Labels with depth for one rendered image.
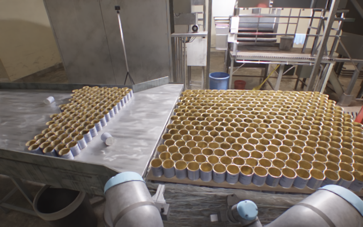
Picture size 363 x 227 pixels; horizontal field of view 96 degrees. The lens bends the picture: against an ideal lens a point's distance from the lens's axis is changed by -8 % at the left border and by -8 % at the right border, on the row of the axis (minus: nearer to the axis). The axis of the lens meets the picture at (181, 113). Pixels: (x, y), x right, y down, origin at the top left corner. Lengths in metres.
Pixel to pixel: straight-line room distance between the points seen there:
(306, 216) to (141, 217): 0.35
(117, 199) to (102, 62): 3.74
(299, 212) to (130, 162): 0.96
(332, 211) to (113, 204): 0.50
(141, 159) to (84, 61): 3.43
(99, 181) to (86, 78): 3.42
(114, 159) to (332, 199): 1.10
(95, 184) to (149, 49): 2.75
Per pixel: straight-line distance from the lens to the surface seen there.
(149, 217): 0.47
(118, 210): 0.50
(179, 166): 1.05
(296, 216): 0.48
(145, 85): 2.18
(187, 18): 3.20
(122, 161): 1.22
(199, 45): 3.68
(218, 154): 1.12
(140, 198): 0.50
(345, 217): 0.53
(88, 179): 1.36
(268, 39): 5.18
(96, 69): 4.26
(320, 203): 0.52
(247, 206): 0.84
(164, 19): 3.44
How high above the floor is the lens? 1.90
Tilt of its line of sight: 30 degrees down
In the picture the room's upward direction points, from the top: 2 degrees counter-clockwise
